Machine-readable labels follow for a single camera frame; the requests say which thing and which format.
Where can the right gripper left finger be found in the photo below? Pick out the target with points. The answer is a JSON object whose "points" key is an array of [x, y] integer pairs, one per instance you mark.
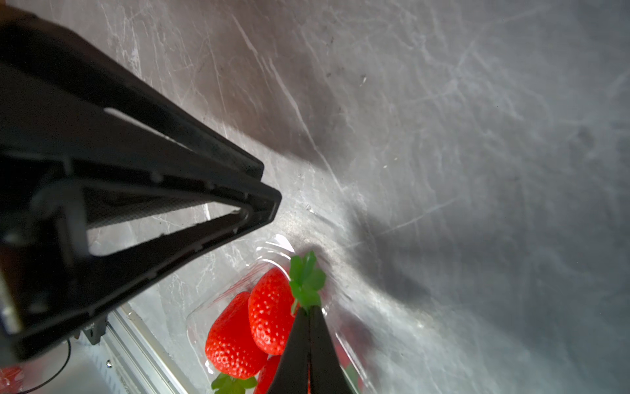
{"points": [[292, 373]]}

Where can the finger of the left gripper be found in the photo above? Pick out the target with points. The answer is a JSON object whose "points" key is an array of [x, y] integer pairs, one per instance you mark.
{"points": [[62, 58], [68, 167]]}

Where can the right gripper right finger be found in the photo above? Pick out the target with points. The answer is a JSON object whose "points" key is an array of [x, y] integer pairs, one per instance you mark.
{"points": [[326, 374]]}

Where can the clear clamshell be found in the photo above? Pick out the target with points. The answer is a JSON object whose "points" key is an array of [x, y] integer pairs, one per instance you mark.
{"points": [[275, 253]]}

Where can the strawberry two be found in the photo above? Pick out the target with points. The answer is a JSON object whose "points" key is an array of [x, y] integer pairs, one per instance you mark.
{"points": [[230, 346]]}

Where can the strawberry one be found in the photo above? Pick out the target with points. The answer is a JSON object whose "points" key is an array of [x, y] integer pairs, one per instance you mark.
{"points": [[270, 317]]}

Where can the green strawberry leaf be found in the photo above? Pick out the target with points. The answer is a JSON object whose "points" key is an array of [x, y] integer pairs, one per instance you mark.
{"points": [[306, 281]]}

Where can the strawberry three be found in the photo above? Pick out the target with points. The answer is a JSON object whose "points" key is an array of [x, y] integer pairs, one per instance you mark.
{"points": [[267, 374]]}

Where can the aluminium front rail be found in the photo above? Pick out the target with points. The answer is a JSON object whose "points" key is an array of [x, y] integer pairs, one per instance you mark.
{"points": [[116, 355]]}

